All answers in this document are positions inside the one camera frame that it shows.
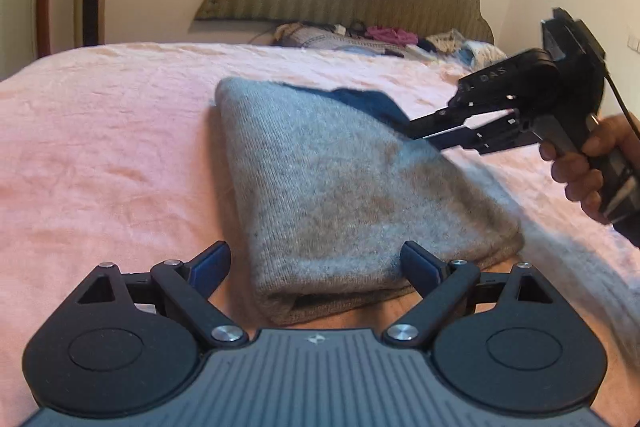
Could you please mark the pink blanket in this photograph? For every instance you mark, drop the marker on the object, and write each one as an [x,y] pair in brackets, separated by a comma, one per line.
[100,132]

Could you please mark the person's right hand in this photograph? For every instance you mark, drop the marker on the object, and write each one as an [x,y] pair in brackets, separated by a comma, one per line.
[575,177]

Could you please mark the magenta garment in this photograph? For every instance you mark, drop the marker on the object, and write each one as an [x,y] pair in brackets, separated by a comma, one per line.
[390,34]

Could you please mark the pile of mixed clothes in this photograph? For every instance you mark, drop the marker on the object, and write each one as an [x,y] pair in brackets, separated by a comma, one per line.
[465,49]

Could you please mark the grey and navy knit sweater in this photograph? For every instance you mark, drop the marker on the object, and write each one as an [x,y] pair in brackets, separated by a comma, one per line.
[325,187]

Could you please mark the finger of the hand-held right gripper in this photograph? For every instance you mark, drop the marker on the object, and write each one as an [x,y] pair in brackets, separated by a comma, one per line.
[435,122]
[465,138]

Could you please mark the grey striped pillow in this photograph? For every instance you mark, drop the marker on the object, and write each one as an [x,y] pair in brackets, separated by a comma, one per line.
[315,38]

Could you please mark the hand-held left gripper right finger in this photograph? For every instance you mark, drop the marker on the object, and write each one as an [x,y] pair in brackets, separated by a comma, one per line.
[422,266]

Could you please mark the white wall switch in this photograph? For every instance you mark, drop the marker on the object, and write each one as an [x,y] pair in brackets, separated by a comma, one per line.
[634,42]

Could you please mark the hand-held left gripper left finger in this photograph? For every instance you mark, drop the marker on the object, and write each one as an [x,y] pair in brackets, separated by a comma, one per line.
[210,266]

